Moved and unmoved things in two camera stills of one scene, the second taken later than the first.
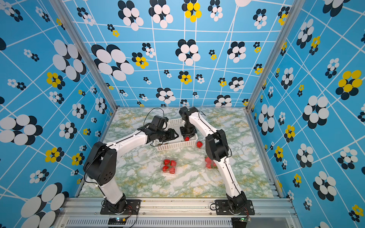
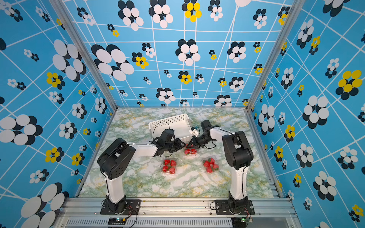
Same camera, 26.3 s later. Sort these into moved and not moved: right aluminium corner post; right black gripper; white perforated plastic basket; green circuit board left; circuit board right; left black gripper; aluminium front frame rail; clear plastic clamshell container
Moved: white perforated plastic basket; right black gripper; left black gripper
Not moved: right aluminium corner post; clear plastic clamshell container; aluminium front frame rail; circuit board right; green circuit board left
